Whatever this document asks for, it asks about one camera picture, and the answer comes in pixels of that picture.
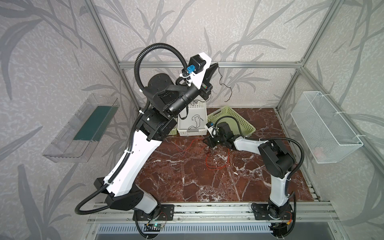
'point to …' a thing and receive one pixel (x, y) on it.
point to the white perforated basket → (192, 121)
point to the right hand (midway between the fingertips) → (205, 134)
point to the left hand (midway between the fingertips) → (218, 60)
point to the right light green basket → (246, 127)
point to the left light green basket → (174, 131)
